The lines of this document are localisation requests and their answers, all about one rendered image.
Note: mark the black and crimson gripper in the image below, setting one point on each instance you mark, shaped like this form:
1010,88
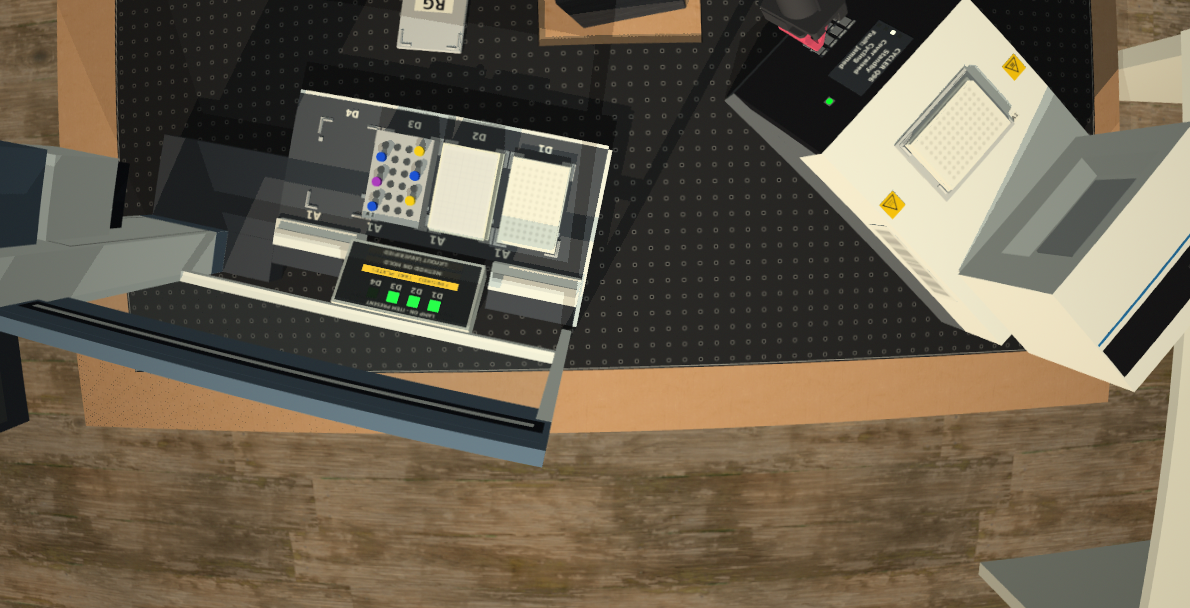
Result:
803,15

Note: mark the cream benchtop instrument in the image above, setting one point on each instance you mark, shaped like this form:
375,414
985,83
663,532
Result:
840,116

